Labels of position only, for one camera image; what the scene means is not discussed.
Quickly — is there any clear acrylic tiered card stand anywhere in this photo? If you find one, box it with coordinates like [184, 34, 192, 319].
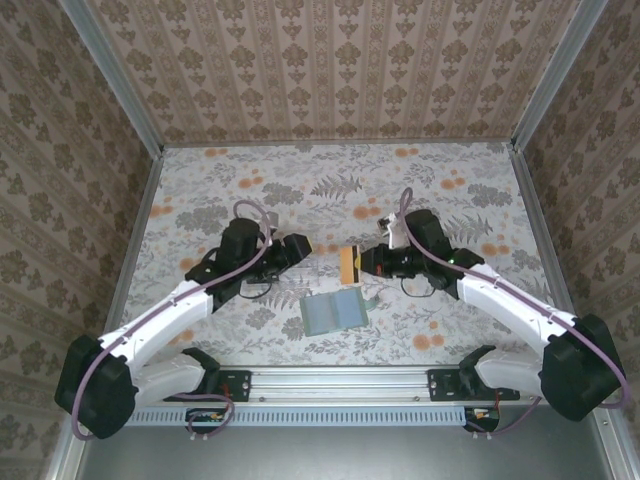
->
[293, 248, 346, 304]

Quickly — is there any orange card with black stripe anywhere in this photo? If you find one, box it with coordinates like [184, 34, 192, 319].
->
[339, 244, 363, 287]

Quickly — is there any black mount plate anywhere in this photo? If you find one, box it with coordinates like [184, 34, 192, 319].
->
[426, 368, 521, 401]
[213, 368, 252, 401]

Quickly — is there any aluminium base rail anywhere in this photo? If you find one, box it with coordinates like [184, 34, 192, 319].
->
[217, 366, 432, 403]

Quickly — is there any grey metal panel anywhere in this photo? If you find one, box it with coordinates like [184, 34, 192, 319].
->
[49, 422, 631, 480]

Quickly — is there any thin black cable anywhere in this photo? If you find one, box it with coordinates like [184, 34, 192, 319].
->
[398, 277, 437, 298]
[238, 272, 280, 301]

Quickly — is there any white slotted cable duct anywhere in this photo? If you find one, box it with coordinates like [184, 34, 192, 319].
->
[123, 404, 474, 427]

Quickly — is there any aluminium frame post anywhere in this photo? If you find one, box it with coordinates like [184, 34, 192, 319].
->
[509, 0, 610, 154]
[63, 0, 166, 157]

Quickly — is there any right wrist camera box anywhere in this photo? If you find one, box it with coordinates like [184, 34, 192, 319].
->
[375, 212, 410, 250]

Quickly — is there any green card holder wallet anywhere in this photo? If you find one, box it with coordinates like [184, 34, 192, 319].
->
[298, 286, 382, 338]

